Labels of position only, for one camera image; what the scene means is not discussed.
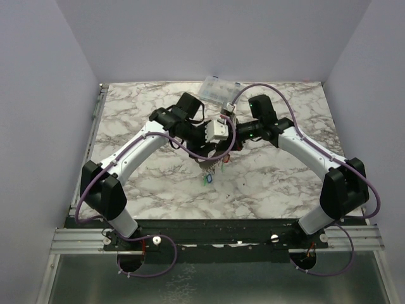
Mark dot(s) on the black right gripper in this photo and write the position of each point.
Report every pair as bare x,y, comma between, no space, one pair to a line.
236,136

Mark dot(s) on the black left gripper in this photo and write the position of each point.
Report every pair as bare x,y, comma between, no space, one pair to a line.
207,147

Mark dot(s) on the blue key tag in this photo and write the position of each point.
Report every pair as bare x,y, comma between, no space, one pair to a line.
209,179

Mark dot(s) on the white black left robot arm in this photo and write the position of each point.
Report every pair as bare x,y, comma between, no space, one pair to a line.
101,184

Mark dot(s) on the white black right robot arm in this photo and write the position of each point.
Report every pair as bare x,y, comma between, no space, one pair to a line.
343,189

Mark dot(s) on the clear plastic organizer box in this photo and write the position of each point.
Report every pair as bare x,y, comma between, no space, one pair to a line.
218,91

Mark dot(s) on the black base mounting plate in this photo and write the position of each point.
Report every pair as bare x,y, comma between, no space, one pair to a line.
158,239

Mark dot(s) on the aluminium left side rail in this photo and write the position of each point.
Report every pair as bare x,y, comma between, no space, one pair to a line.
96,118

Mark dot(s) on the aluminium rail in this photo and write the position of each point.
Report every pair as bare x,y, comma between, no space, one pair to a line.
94,241
96,118

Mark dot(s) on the aluminium front rail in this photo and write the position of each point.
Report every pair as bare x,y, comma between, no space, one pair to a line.
94,241

